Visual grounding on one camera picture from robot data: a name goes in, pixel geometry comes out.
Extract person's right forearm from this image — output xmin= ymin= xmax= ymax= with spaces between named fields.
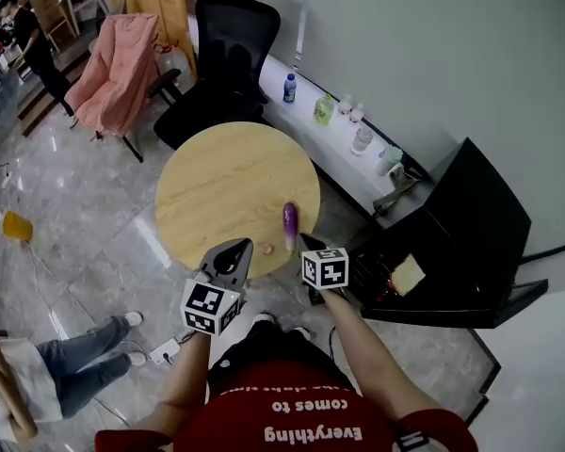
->
xmin=321 ymin=288 xmax=449 ymax=424

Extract pink cloth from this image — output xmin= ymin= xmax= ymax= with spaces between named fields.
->
xmin=64 ymin=12 xmax=162 ymax=137

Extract grey cloth strap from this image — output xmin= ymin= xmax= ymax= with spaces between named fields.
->
xmin=372 ymin=162 xmax=430 ymax=217

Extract wooden board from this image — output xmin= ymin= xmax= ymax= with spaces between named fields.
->
xmin=105 ymin=0 xmax=200 ymax=80

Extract black mini fridge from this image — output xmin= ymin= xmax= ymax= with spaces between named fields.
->
xmin=347 ymin=136 xmax=550 ymax=331

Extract yellow bread item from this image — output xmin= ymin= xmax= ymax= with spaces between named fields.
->
xmin=389 ymin=253 xmax=428 ymax=297

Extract large clear water jug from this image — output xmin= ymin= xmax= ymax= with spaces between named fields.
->
xmin=156 ymin=46 xmax=192 ymax=89

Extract person's left forearm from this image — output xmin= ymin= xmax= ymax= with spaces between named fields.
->
xmin=121 ymin=331 xmax=214 ymax=443

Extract white power strip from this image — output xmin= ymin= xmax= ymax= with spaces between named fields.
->
xmin=147 ymin=337 xmax=181 ymax=366

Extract person's black shorts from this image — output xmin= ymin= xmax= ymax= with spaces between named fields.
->
xmin=205 ymin=319 xmax=360 ymax=391

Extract white desk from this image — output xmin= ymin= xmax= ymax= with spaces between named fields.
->
xmin=29 ymin=0 xmax=110 ymax=52

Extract purple eggplant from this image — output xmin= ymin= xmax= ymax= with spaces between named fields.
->
xmin=282 ymin=202 xmax=300 ymax=259

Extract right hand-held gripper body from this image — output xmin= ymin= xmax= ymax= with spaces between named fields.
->
xmin=299 ymin=246 xmax=350 ymax=307

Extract blue label bottle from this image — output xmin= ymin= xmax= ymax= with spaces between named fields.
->
xmin=282 ymin=73 xmax=299 ymax=105

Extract round wooden table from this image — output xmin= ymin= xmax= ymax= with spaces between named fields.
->
xmin=153 ymin=121 xmax=323 ymax=280

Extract clear plastic bottle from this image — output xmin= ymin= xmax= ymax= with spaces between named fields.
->
xmin=349 ymin=125 xmax=375 ymax=156

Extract person's red shirt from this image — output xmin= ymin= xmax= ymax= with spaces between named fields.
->
xmin=93 ymin=359 xmax=480 ymax=452

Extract green liquid bottle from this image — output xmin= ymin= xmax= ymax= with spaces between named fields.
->
xmin=313 ymin=92 xmax=336 ymax=127

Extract black office chair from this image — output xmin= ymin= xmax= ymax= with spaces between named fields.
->
xmin=146 ymin=0 xmax=283 ymax=151

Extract pale green cup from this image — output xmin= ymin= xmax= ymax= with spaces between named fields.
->
xmin=375 ymin=144 xmax=404 ymax=177

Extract white low ledge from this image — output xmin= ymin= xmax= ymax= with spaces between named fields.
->
xmin=258 ymin=54 xmax=435 ymax=217

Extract wooden step platform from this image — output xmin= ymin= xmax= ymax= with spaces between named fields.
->
xmin=17 ymin=54 xmax=77 ymax=138

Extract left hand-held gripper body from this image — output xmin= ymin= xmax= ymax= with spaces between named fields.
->
xmin=179 ymin=236 xmax=256 ymax=338

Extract yellow dustpan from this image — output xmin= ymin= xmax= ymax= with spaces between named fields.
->
xmin=1 ymin=210 xmax=35 ymax=242

